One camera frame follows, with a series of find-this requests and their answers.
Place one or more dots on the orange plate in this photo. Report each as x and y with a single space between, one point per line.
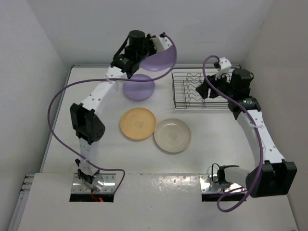
138 123

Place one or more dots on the purple plate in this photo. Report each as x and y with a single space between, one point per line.
159 61
139 91

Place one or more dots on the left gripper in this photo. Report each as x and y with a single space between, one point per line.
147 40

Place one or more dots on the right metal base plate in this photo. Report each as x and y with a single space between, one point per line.
209 185

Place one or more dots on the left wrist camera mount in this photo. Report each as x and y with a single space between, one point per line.
161 43

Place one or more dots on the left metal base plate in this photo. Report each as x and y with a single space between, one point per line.
101 184

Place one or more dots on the metal base plate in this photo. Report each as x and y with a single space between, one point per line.
101 184
209 185

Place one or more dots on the wire dish rack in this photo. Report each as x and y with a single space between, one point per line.
184 83

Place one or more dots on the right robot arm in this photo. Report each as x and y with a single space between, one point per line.
273 174

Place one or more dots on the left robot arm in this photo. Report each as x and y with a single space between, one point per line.
86 116

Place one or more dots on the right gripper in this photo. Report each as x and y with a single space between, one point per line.
203 89

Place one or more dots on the cream plate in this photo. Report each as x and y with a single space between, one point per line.
172 135

